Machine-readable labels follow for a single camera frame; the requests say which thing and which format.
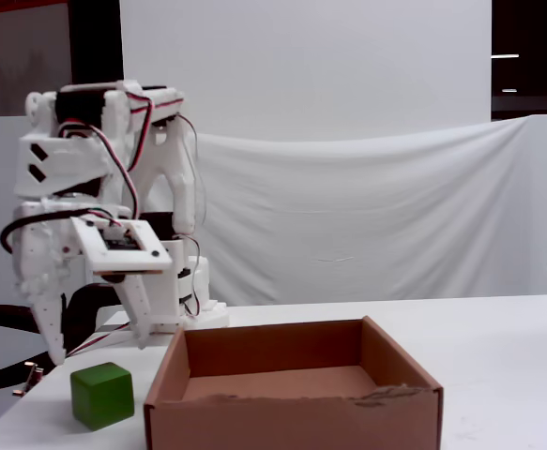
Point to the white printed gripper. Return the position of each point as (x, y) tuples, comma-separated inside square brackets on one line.
[(39, 250)]

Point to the green cube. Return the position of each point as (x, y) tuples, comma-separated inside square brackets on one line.
[(101, 398)]

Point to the white printed robot arm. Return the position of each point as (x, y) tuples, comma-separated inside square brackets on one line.
[(179, 159)]

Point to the brown cardboard box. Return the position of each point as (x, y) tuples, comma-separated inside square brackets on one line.
[(301, 422)]

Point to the circuit board with brass standoffs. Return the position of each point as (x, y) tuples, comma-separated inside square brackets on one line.
[(31, 375)]

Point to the black clamp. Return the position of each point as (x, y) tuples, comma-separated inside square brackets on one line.
[(1, 316)]

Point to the brown wooden panel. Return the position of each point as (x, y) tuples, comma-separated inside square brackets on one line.
[(19, 56)]

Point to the white backdrop panel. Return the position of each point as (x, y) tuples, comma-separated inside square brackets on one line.
[(301, 56)]

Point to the long ceiling light strip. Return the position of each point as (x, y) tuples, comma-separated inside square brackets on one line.
[(505, 56)]

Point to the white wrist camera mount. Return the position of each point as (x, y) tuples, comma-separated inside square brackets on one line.
[(90, 239)]

